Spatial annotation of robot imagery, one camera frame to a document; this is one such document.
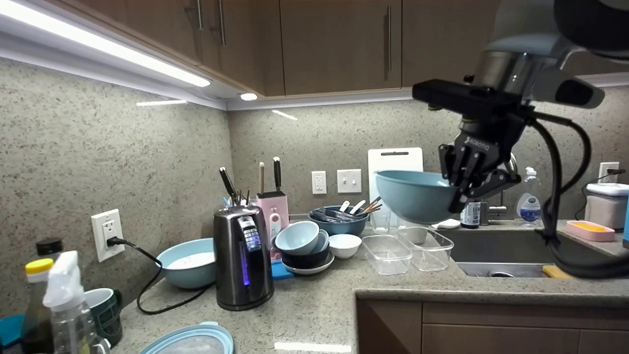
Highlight black electric kettle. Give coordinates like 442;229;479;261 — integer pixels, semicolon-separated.
214;206;273;310

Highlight large light blue bowl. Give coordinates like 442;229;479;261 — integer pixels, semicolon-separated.
375;168;454;224

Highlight clear plastic container lid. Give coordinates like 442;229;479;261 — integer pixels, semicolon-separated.
411;227;454;271

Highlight black cap dark bottle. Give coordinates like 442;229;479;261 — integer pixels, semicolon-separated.
35;237;63;259

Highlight stacked blue bowl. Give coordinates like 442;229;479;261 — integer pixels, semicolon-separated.
273;220;324;255

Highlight black bowl in stack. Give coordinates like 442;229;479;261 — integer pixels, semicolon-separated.
281;243;330;267

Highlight clear plastic container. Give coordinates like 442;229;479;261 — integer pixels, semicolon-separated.
363;233;413;275

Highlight brown lower cabinet front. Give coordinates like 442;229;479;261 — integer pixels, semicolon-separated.
356;296;629;354

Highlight white spray bottle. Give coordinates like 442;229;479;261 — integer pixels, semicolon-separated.
43;249;110;354

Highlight brown wooden upper cabinets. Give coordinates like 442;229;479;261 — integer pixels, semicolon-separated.
67;0;499;96

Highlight white double switch plate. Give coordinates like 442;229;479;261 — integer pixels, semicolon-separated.
336;168;361;194

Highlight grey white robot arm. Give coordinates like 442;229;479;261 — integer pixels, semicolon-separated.
413;0;629;212

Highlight pink sponge tray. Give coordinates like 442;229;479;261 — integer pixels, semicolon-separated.
566;220;615;241

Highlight stainless steel sink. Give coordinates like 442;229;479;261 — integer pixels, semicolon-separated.
448;227;554;277

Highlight clear blue dish soap bottle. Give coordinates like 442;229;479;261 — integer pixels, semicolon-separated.
517;166;542;227

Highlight light blue container lid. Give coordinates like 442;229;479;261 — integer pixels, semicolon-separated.
141;322;236;354

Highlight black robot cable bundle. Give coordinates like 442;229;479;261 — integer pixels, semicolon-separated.
528;109;629;279

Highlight white lidded canister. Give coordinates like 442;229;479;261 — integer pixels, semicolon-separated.
585;182;629;229

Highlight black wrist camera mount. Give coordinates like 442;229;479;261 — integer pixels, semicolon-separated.
413;78;521;119

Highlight black handled knife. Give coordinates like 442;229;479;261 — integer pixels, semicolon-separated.
273;155;283;194

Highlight chrome sink faucet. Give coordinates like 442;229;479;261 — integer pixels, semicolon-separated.
487;192;509;222

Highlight pink knife block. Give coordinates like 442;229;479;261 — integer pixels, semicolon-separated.
257;194;289;239

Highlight white light switch plate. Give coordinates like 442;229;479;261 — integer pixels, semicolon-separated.
310;170;326;194

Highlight yellow cap oil bottle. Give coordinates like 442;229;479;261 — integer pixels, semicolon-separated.
21;257;53;354

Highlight dark green mug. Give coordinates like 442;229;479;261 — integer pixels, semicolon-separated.
84;286;122;345

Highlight white mug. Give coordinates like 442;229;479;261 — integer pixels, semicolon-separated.
407;225;428;245

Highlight small white bowl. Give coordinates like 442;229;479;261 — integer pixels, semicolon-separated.
330;233;361;259

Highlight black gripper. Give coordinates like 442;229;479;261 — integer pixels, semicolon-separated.
438;117;525;214

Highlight dark soap dispenser bottle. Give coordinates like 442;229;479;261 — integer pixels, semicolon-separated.
460;202;481;227

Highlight black kettle power cord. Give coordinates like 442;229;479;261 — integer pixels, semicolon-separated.
106;235;216;316

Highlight white wall power outlet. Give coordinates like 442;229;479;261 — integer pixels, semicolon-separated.
90;208;126;261

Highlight yellow sponge in sink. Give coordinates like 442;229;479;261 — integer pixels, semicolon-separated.
540;265;572;279

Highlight under cabinet light strip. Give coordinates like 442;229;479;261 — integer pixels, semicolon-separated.
0;0;210;86

